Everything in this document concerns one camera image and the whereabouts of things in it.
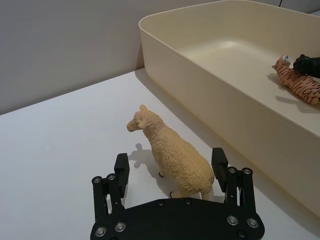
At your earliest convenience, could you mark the cream toy sheep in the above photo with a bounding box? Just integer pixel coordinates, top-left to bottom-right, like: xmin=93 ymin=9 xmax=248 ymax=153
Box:
xmin=126 ymin=104 xmax=215 ymax=202

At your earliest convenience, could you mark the cream plastic bin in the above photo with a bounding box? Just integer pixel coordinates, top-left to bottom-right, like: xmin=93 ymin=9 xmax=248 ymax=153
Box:
xmin=138 ymin=0 xmax=320 ymax=199

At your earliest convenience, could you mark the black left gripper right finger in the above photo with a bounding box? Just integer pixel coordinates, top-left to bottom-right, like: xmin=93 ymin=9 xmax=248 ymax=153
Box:
xmin=211 ymin=147 xmax=257 ymax=216

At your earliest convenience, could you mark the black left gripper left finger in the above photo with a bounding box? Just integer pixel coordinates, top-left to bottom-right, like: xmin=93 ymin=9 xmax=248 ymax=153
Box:
xmin=91 ymin=153 xmax=131 ymax=223

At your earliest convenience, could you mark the black toy animal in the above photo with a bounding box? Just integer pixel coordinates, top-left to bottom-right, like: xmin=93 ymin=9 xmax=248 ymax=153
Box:
xmin=292 ymin=53 xmax=320 ymax=79

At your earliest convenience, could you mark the orange striped toy tiger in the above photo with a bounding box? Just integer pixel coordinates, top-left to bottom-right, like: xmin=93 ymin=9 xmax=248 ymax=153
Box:
xmin=271 ymin=54 xmax=320 ymax=106

